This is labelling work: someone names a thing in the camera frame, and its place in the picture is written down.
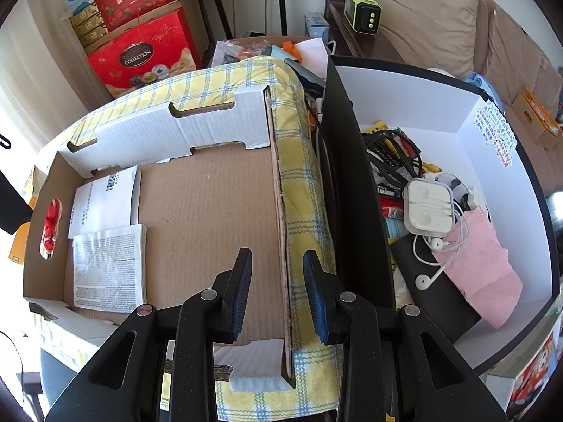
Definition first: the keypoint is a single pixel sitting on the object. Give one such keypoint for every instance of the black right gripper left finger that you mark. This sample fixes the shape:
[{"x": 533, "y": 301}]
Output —
[{"x": 123, "y": 380}]

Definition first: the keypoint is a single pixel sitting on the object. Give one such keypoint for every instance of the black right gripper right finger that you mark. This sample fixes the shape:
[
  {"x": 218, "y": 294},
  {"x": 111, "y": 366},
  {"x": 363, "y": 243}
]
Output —
[{"x": 397, "y": 365}]

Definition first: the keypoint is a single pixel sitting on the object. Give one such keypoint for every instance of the white printed manual booklet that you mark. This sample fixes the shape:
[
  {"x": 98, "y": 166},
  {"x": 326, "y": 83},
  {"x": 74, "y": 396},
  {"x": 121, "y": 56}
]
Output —
[{"x": 109, "y": 270}]

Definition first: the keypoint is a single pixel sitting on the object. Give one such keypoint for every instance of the orange white hard drive box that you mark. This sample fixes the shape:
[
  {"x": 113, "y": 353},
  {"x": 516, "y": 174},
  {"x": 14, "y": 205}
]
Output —
[{"x": 21, "y": 233}]

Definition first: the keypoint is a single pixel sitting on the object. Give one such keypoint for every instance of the white paper sheet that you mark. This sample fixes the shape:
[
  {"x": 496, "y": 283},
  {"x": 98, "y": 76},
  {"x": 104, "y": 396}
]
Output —
[{"x": 106, "y": 203}]

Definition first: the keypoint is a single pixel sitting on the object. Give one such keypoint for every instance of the pink paper bag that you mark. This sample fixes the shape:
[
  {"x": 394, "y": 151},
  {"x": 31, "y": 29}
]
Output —
[{"x": 483, "y": 274}]

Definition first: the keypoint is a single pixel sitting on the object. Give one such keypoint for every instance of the white earphone case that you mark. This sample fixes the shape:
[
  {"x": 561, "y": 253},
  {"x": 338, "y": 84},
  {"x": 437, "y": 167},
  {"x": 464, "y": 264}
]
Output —
[{"x": 428, "y": 208}]

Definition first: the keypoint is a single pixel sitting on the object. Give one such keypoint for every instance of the yellow blue plaid tablecloth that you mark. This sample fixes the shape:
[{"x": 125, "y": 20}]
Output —
[{"x": 317, "y": 367}]

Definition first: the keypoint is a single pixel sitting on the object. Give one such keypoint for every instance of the white box with black rim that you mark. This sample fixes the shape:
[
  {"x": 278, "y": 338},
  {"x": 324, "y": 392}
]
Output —
[{"x": 454, "y": 128}]

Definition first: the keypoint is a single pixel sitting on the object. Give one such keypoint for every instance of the shallow white cardboard tray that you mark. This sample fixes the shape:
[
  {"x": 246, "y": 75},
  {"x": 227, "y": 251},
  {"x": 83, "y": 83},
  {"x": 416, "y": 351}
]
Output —
[{"x": 210, "y": 186}]

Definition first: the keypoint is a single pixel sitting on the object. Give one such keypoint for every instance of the orange cardboard box on bed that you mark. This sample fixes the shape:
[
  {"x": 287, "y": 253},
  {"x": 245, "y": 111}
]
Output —
[{"x": 541, "y": 126}]

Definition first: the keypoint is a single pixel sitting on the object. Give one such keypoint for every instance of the open box of clutter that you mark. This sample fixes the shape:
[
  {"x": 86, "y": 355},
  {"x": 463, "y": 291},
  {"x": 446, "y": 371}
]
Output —
[{"x": 310, "y": 52}]

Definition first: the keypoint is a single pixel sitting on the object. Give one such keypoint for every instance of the red collection gift bag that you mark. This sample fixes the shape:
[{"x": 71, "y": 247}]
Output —
[{"x": 155, "y": 50}]

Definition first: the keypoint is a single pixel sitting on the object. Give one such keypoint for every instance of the large brown pillow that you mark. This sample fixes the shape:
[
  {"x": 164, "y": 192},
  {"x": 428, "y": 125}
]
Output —
[{"x": 432, "y": 33}]

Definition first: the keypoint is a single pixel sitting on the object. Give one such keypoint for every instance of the blue white small carton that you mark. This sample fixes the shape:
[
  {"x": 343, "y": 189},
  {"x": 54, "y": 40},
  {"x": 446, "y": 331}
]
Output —
[{"x": 316, "y": 26}]

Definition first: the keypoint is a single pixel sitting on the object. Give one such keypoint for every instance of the green black portable radio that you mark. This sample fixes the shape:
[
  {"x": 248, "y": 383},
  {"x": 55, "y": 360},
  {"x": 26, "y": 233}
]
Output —
[{"x": 363, "y": 16}]

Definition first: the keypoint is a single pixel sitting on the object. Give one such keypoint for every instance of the stack of gold boxes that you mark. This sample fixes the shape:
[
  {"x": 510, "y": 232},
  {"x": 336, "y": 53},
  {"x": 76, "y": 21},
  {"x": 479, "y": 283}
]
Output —
[{"x": 88, "y": 25}]

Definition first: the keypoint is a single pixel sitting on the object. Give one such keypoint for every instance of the white earphones with cable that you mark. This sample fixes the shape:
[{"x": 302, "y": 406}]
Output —
[{"x": 464, "y": 198}]

